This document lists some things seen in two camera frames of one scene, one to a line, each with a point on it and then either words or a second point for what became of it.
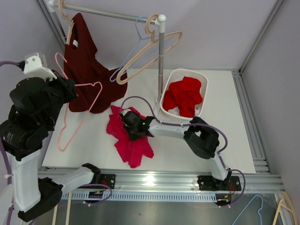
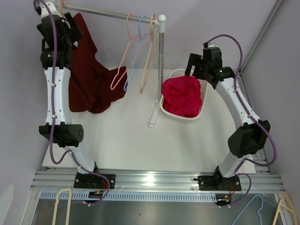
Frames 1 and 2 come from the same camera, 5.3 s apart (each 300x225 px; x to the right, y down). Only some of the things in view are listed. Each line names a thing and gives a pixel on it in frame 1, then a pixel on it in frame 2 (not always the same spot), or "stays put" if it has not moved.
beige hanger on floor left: (68, 213) stays put
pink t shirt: (130, 151) -> (182, 96)
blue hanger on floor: (258, 211) stays put
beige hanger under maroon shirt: (70, 22) stays put
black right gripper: (132, 138) -> (194, 60)
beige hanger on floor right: (284, 206) stays put
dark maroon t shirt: (97, 86) stays put
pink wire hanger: (76, 132) -> (130, 40)
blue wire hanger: (142, 39) -> (136, 51)
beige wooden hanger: (153, 39) -> (153, 37)
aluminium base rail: (71, 179) stays put
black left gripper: (69, 85) -> (75, 34)
